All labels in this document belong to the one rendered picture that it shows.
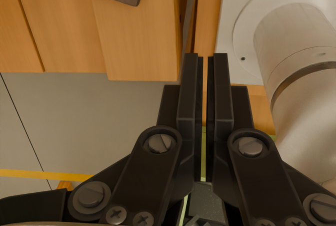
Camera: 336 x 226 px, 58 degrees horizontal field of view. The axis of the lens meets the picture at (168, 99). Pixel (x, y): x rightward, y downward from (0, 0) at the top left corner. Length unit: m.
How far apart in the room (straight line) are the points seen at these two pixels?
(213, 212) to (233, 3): 0.56
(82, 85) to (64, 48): 1.21
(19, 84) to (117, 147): 0.72
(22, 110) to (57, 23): 1.57
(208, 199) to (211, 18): 0.51
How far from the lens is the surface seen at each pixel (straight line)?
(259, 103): 0.77
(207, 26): 0.58
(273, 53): 0.44
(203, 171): 0.70
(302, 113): 0.34
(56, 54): 0.65
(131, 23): 0.54
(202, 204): 0.88
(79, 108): 1.96
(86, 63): 0.63
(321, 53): 0.41
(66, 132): 2.14
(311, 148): 0.34
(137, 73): 0.59
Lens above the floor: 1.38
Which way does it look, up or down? 52 degrees down
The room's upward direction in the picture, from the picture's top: 170 degrees counter-clockwise
